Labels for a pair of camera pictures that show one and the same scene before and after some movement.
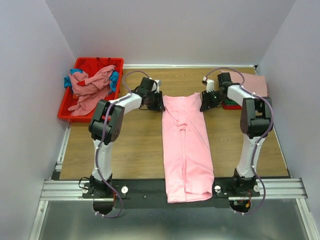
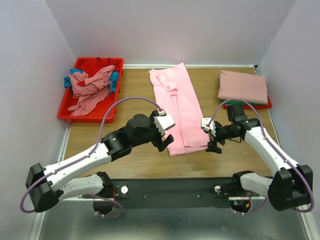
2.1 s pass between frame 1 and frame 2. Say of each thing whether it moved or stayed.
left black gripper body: moved
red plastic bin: stayed
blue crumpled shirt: stayed
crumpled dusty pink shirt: stayed
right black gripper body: moved
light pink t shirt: moved
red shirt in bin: stayed
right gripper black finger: moved
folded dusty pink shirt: stayed
